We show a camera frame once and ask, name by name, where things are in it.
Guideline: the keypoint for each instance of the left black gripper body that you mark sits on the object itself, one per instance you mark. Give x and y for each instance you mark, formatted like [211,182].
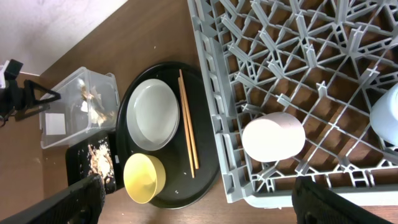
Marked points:
[13,100]

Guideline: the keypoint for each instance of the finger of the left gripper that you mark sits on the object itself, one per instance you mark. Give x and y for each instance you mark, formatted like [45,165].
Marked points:
[28,112]
[30,98]

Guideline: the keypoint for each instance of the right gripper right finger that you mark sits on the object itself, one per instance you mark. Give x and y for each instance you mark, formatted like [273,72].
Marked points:
[314,204]

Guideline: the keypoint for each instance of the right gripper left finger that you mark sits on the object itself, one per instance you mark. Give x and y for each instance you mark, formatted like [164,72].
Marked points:
[82,202]

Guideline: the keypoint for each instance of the peanut shells food scraps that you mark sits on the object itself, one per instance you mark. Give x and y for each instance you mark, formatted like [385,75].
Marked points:
[96,159]

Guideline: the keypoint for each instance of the yellow bowl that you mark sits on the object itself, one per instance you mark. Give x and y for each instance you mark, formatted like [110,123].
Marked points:
[144,177]

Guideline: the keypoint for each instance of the gold foil wrapper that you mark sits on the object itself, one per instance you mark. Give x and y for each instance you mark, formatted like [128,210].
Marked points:
[99,117]

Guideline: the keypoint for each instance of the pink plastic cup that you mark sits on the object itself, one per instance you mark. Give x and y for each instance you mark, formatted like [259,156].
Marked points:
[273,137]

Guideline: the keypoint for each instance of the light blue plastic cup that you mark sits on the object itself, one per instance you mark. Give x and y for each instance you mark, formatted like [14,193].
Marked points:
[383,116]

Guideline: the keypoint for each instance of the wooden chopstick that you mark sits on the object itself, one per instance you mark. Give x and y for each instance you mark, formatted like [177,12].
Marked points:
[189,121]
[187,136]

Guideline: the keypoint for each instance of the white napkin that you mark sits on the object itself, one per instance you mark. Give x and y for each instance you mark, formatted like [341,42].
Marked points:
[89,95]

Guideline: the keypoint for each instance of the grey dishwasher rack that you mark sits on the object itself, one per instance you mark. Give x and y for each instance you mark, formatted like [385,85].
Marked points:
[328,63]

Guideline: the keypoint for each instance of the black rectangular tray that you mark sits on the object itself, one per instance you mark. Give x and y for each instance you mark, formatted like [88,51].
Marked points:
[72,161]

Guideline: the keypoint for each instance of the clear plastic storage bin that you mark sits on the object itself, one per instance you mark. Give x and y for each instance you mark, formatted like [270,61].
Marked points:
[64,123]

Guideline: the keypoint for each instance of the round black serving tray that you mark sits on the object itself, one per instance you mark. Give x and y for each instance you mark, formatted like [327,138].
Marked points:
[181,187]

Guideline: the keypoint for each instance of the grey round plate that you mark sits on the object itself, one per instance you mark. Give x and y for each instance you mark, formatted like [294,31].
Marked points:
[152,115]

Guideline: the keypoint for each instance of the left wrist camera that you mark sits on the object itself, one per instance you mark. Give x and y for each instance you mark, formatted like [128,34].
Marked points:
[9,71]

